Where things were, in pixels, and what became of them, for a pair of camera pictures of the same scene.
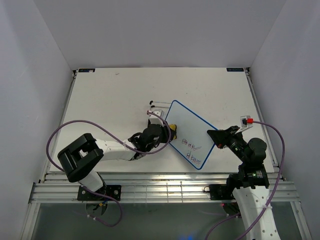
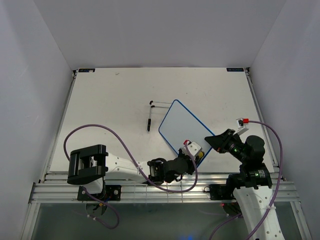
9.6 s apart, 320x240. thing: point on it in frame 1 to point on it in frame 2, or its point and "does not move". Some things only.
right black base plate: [222, 192] does not move
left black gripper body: [163, 138] to [191, 168]
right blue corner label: [235, 69] does not move
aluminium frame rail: [154, 187] does not move
